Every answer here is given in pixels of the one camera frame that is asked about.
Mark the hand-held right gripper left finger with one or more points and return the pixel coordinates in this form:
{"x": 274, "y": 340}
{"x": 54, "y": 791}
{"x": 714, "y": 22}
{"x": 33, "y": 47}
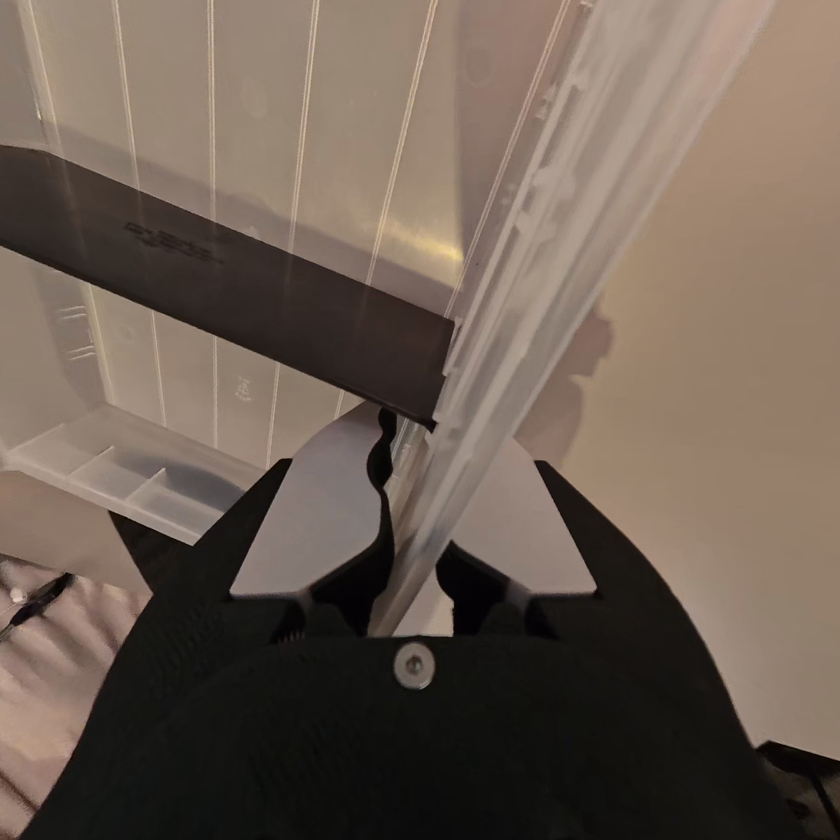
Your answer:
{"x": 315, "y": 525}

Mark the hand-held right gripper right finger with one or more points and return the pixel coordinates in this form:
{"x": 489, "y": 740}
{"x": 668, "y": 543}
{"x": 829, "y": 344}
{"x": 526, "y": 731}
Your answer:
{"x": 525, "y": 544}

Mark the clear plastic bin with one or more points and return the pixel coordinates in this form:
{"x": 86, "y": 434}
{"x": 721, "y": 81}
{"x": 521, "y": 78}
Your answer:
{"x": 262, "y": 98}

